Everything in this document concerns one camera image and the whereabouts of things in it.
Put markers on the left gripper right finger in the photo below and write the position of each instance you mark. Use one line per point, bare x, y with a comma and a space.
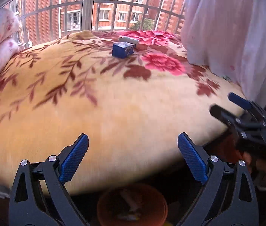
227, 195

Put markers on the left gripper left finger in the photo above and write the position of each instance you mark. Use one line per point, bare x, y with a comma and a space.
27, 203

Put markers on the right hand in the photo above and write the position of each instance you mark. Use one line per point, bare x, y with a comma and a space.
257, 166

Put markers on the pink sheer curtain right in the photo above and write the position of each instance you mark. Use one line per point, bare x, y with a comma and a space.
229, 36

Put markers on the floral beige bed blanket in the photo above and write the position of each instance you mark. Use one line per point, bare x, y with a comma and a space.
131, 109

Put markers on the blue box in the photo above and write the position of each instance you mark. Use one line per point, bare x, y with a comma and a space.
122, 49

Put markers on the white bottle with label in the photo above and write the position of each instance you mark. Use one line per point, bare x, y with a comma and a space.
129, 40

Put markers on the window frame with bars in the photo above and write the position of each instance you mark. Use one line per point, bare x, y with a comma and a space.
42, 21

